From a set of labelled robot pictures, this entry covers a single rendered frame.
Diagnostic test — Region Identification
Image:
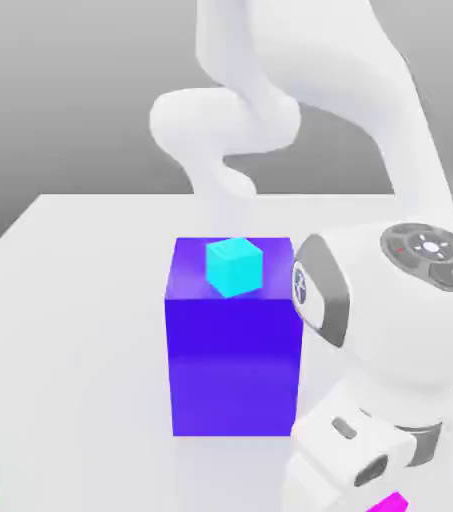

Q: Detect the large purple box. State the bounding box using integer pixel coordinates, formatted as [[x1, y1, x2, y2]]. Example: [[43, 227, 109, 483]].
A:
[[164, 236, 304, 438]]

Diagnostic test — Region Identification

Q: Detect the small magenta cube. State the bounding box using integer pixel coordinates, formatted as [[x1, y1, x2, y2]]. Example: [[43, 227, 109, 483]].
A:
[[364, 491, 410, 512]]

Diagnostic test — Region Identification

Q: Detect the small cyan cube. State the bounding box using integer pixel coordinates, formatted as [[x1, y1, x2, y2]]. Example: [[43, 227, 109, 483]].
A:
[[205, 237, 264, 300]]

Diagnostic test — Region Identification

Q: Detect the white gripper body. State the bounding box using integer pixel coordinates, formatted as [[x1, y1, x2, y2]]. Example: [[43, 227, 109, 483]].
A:
[[280, 450, 371, 512]]

